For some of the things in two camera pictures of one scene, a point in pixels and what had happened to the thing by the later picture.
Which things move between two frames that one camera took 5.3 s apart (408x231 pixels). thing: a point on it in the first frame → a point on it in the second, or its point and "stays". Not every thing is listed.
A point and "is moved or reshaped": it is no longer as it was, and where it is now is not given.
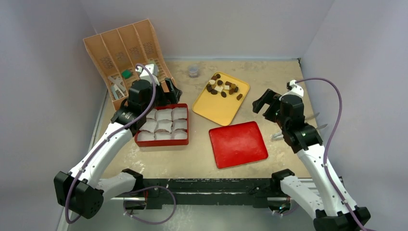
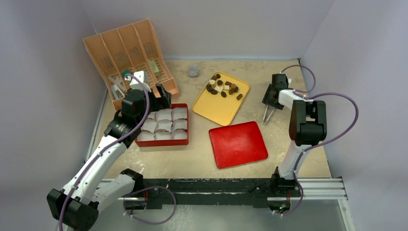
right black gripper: x=271 y=106 → x=271 y=96
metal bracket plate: x=117 y=81 stays
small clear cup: x=193 y=70 stays
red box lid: x=237 y=144 stays
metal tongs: x=280 y=134 is moved or reshaped
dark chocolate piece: x=239 y=96 stays
